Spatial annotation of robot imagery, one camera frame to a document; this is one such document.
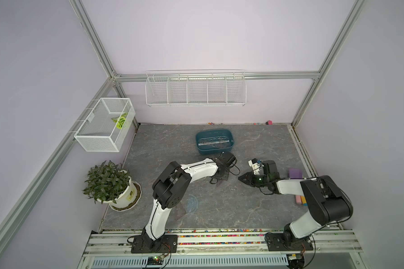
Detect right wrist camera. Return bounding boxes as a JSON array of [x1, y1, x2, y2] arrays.
[[248, 158, 263, 175]]

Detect white mesh basket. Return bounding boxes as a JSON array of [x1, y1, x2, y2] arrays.
[[74, 98, 135, 152]]

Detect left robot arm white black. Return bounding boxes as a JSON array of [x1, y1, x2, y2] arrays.
[[144, 152, 236, 241]]

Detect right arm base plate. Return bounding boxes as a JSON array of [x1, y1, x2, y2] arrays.
[[264, 231, 314, 252]]

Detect teal plastic storage box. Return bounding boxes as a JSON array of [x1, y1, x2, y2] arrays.
[[195, 129, 235, 155]]

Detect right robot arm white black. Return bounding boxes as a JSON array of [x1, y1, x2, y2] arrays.
[[239, 172, 354, 242]]

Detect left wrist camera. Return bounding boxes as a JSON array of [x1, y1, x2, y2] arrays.
[[218, 151, 236, 167]]

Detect clear straight ruler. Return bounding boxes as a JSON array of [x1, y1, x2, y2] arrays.
[[198, 141, 230, 148]]

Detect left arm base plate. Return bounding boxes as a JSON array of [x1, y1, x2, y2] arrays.
[[131, 234, 178, 254]]

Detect circuit board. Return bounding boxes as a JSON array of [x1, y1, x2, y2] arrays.
[[287, 254, 305, 269], [145, 256, 163, 267]]

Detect circuit board left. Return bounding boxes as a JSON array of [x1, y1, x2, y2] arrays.
[[145, 256, 163, 267]]

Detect white vent grille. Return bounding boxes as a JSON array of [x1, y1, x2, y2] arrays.
[[90, 254, 288, 269]]

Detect potted green plant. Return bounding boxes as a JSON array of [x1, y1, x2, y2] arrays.
[[83, 161, 142, 212]]

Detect blue protractor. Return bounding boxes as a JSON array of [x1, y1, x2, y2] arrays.
[[185, 195, 199, 214]]

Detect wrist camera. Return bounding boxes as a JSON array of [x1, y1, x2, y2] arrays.
[[248, 158, 263, 175], [218, 151, 236, 167]]

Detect white wire wall shelf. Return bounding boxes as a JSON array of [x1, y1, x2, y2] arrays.
[[145, 71, 247, 106]]

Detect green leaf toy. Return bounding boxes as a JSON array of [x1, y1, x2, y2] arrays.
[[112, 113, 127, 130]]

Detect circuit board right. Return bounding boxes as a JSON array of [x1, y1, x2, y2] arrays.
[[287, 254, 305, 269]]

